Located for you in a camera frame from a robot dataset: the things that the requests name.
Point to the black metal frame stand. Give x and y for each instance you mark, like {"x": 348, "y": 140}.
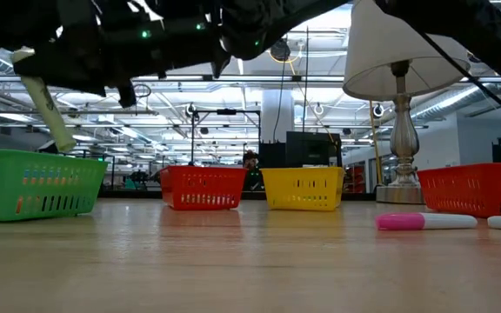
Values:
{"x": 226, "y": 111}

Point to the table lamp white shade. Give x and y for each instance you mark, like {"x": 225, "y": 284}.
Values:
{"x": 402, "y": 143}

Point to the red plastic basket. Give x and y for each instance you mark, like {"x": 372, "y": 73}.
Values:
{"x": 202, "y": 187}
{"x": 472, "y": 187}

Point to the light green highlighter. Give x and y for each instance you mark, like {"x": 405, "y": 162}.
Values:
{"x": 52, "y": 117}

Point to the shelf small red bins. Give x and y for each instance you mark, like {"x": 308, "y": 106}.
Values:
{"x": 357, "y": 178}

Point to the white marker pink cap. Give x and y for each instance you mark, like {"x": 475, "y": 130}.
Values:
{"x": 407, "y": 221}

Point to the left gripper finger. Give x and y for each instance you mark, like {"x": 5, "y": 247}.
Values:
{"x": 68, "y": 69}
{"x": 127, "y": 95}

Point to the yellow plastic basket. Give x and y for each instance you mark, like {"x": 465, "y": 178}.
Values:
{"x": 305, "y": 189}

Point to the black aluminium table frame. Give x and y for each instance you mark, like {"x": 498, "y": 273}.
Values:
{"x": 137, "y": 194}

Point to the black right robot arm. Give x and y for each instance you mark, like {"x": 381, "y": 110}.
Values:
{"x": 472, "y": 26}

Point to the green plastic basket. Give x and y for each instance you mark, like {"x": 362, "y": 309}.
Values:
{"x": 37, "y": 191}

